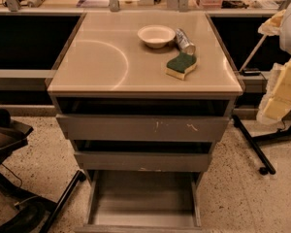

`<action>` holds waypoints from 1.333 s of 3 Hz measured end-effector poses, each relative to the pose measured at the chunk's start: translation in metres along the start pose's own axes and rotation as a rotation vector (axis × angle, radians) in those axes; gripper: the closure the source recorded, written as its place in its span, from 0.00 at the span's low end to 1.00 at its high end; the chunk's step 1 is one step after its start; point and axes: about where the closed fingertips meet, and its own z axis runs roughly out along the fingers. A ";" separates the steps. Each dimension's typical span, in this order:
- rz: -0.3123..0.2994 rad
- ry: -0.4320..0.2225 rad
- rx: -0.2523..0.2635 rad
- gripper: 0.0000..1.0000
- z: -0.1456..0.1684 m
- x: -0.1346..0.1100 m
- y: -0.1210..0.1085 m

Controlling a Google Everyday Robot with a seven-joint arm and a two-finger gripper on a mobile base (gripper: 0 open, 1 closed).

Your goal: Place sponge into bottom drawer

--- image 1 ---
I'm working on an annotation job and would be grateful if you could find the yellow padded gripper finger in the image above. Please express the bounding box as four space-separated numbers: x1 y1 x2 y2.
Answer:
258 10 285 36
256 60 291 124

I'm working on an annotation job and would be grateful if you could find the green and yellow sponge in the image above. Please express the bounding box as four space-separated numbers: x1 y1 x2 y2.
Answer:
165 51 197 80

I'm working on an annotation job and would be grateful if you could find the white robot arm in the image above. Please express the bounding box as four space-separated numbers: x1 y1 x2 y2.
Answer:
256 3 291 124

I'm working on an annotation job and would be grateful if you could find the grey drawer cabinet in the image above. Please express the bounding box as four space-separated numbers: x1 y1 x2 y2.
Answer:
45 11 245 177

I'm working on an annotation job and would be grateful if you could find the grey open bottom drawer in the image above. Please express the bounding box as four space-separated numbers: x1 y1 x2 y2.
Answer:
75 171 202 233

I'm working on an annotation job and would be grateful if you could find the grey middle drawer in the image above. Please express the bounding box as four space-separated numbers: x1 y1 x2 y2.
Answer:
75 140 214 172

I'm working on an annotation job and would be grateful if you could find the grey top drawer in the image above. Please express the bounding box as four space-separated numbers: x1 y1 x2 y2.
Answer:
57 98 230 142

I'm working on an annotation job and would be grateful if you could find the black stand right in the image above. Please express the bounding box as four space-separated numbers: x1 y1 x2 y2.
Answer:
232 115 291 175

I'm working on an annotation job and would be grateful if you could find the white rod with black base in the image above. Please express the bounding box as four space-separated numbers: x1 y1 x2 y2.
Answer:
239 35 268 76

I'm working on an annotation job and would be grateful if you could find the silver metal can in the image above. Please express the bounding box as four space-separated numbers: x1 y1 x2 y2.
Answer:
176 28 196 55

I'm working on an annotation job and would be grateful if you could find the white bowl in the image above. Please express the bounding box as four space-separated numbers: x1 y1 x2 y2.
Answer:
138 25 176 49

